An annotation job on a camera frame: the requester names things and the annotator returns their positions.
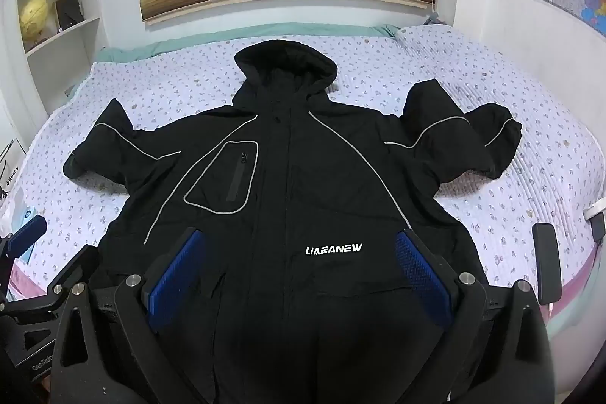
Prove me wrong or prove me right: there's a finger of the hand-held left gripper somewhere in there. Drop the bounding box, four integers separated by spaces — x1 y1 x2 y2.
0 215 48 273
4 244 101 325

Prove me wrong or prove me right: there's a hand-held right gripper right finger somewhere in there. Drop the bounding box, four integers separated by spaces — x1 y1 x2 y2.
394 228 556 404

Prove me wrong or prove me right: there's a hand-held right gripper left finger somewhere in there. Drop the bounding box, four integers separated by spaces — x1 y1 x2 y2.
51 227 208 404

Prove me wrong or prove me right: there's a black hooded jacket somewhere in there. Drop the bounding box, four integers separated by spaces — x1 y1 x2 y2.
63 39 523 404

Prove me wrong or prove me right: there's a blue and white package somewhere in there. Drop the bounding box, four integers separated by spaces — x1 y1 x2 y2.
10 191 39 264

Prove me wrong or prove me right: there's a black rectangular device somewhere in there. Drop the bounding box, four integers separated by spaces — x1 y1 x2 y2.
531 221 563 306

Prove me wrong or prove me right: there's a yellow globe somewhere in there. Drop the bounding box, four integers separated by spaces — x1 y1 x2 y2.
19 0 51 43

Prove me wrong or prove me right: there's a floral quilted bed blanket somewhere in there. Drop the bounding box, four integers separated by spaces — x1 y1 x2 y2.
9 24 601 307

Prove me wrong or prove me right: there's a black box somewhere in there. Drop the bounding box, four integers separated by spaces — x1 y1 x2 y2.
53 0 83 29

